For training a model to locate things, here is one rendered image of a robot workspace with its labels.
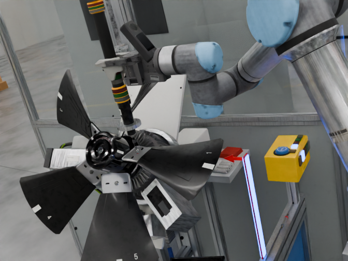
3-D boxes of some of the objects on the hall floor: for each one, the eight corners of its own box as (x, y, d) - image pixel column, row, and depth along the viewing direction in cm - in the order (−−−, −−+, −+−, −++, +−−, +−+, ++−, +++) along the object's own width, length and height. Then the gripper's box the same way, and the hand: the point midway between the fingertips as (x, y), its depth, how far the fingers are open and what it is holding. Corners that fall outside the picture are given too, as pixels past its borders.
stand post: (208, 336, 214) (150, 117, 173) (225, 341, 210) (170, 117, 168) (204, 344, 211) (145, 122, 169) (221, 348, 206) (164, 122, 165)
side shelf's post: (232, 306, 229) (200, 164, 199) (240, 307, 227) (208, 164, 197) (230, 312, 225) (197, 168, 196) (237, 314, 223) (204, 169, 193)
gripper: (158, 87, 113) (94, 90, 124) (178, 72, 122) (117, 76, 133) (150, 54, 110) (85, 60, 121) (172, 42, 119) (110, 48, 130)
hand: (103, 59), depth 125 cm, fingers closed on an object, 4 cm apart
